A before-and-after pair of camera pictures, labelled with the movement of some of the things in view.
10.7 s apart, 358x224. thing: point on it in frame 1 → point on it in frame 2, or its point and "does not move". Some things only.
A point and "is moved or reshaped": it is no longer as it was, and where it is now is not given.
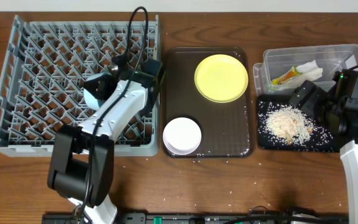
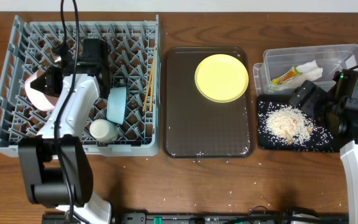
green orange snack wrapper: (292, 74) does not move
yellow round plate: (220, 78) does not move
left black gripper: (97, 88) → (46, 84)
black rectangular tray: (281, 125) does not move
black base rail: (263, 215) does not move
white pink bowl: (182, 135) → (40, 99)
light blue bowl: (92, 102) is moved or reshaped
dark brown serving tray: (227, 129) does not move
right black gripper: (317, 94) does not move
